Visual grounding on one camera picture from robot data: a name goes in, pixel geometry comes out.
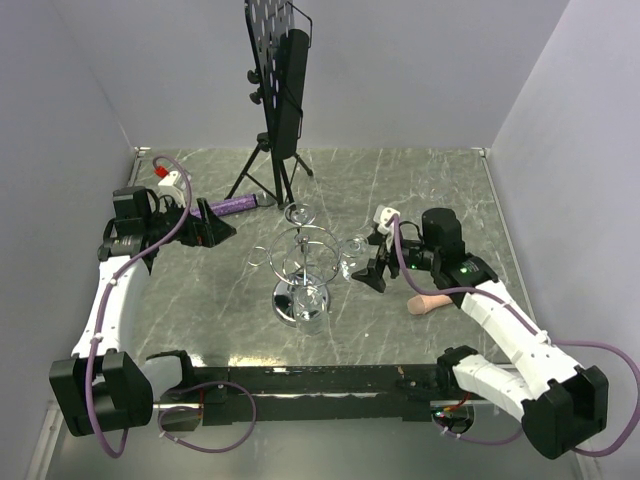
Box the black music stand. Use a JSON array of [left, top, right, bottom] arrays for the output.
[[226, 1, 314, 208]]

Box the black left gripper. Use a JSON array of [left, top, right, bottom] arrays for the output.
[[145, 195, 236, 248]]

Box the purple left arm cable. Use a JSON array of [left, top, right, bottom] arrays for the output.
[[85, 155, 259, 460]]

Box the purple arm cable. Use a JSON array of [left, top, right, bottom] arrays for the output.
[[85, 155, 259, 460], [392, 217, 640, 457]]

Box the purple glitter microphone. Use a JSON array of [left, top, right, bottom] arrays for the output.
[[209, 191, 276, 217]]

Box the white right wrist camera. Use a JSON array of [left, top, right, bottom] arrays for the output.
[[373, 205, 400, 236]]

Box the chrome wine glass rack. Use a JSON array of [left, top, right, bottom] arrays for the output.
[[247, 225, 341, 331]]

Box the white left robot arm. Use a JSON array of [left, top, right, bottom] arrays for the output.
[[49, 186, 236, 437]]

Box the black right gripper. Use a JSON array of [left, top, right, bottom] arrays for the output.
[[351, 227, 440, 293]]

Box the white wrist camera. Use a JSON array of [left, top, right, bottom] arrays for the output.
[[154, 166, 187, 202], [373, 205, 400, 236]]

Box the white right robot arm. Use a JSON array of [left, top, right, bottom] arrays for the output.
[[352, 205, 609, 459]]

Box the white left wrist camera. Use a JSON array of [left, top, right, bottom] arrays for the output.
[[154, 166, 187, 202]]

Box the clear wine glass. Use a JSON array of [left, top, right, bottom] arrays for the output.
[[419, 165, 452, 202], [283, 202, 317, 226], [293, 285, 329, 336], [340, 234, 370, 281]]

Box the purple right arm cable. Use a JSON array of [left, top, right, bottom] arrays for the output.
[[392, 217, 640, 457]]

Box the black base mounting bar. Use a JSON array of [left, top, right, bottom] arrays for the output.
[[167, 364, 479, 426]]

